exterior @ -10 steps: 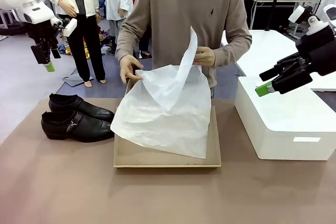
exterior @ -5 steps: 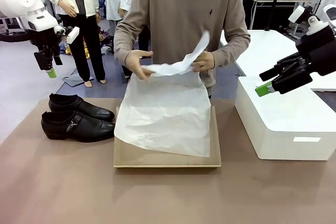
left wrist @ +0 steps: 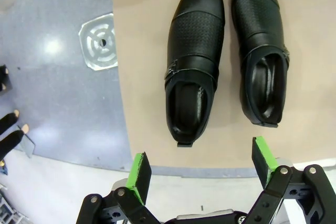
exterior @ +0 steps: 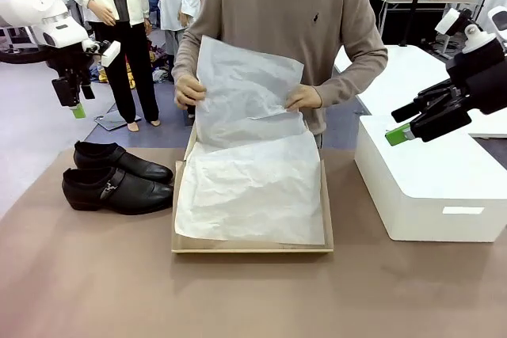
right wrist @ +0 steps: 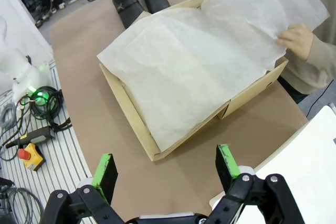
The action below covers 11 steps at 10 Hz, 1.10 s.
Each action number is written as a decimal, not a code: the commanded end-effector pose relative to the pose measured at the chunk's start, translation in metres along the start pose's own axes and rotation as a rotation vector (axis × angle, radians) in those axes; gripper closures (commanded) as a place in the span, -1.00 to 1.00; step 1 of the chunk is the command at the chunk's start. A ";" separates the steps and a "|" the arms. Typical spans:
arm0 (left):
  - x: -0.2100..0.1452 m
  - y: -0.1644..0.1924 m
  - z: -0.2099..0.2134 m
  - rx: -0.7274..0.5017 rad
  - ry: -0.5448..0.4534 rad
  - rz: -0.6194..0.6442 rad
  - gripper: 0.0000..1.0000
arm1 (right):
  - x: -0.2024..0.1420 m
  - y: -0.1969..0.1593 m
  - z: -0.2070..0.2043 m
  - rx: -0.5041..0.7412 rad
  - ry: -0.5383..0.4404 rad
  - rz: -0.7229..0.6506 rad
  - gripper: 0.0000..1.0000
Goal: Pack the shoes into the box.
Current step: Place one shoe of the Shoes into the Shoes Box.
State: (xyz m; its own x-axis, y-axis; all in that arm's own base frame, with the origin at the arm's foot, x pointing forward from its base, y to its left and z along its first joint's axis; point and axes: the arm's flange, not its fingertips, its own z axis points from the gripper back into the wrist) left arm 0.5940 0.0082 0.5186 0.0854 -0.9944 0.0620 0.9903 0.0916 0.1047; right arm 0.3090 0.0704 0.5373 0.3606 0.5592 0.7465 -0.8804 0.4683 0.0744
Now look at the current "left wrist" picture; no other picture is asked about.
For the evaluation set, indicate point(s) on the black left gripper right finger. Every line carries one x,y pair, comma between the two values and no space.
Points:
262,161

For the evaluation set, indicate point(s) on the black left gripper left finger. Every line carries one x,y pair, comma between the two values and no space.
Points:
139,174

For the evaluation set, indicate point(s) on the black leather buckle shoe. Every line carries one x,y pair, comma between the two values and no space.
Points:
257,16
197,32

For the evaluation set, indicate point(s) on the grey metal floor plate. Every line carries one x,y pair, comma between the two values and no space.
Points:
27,146

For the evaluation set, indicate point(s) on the black leg with tan tip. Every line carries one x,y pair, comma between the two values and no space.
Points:
8,120
13,138

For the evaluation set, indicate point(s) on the metal floor drain cover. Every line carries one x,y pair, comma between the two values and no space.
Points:
99,43

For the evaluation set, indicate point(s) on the black block with tan spots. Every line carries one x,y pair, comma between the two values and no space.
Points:
5,79

